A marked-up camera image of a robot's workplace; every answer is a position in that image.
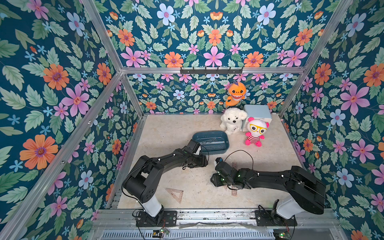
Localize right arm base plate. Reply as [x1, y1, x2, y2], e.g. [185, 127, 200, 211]
[255, 210, 298, 227]

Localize orange plush monster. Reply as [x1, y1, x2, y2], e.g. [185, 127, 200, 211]
[225, 82, 247, 108]

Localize brown triangle ruler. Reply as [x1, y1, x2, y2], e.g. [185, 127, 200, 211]
[165, 188, 184, 204]

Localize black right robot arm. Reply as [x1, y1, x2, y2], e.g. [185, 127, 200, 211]
[211, 158, 326, 220]

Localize pink white plush doll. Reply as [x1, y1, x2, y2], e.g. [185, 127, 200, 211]
[245, 117, 270, 147]

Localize teal plastic storage box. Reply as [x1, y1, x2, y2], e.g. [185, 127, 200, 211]
[192, 130, 230, 155]

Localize light blue cube box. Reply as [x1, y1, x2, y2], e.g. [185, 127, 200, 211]
[242, 105, 272, 132]

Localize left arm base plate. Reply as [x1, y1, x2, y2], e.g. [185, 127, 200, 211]
[136, 211, 178, 228]

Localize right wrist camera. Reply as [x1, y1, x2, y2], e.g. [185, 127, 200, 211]
[215, 158, 224, 166]

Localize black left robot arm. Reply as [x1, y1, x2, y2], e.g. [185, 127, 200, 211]
[122, 140, 208, 219]

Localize black wall hook rail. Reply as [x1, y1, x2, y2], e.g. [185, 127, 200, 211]
[180, 67, 244, 75]

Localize white plush dog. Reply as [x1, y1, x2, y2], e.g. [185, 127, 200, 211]
[220, 108, 248, 135]

